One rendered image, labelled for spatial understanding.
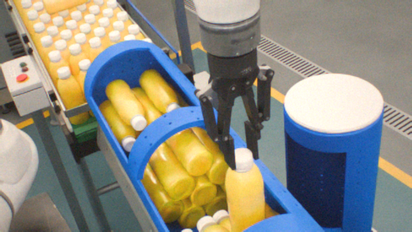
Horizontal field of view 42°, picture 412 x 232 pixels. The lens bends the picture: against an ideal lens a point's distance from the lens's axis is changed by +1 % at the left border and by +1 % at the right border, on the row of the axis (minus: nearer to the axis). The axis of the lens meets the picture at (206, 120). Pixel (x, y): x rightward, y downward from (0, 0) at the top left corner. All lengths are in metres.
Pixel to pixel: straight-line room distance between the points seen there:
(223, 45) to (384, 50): 3.08
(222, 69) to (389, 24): 3.36
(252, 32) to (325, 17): 3.44
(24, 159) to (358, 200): 0.98
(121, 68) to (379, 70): 2.26
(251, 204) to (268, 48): 2.91
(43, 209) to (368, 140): 0.90
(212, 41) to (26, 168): 0.68
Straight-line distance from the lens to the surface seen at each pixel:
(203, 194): 1.29
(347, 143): 1.51
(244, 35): 0.74
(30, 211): 1.46
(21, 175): 1.28
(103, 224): 2.59
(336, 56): 3.72
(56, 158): 2.06
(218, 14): 0.72
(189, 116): 1.25
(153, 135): 1.23
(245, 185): 0.94
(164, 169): 1.25
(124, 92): 1.52
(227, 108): 0.84
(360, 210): 1.75
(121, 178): 1.67
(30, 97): 1.80
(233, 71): 0.78
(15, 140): 1.25
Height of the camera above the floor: 1.99
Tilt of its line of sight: 38 degrees down
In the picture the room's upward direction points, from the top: 9 degrees counter-clockwise
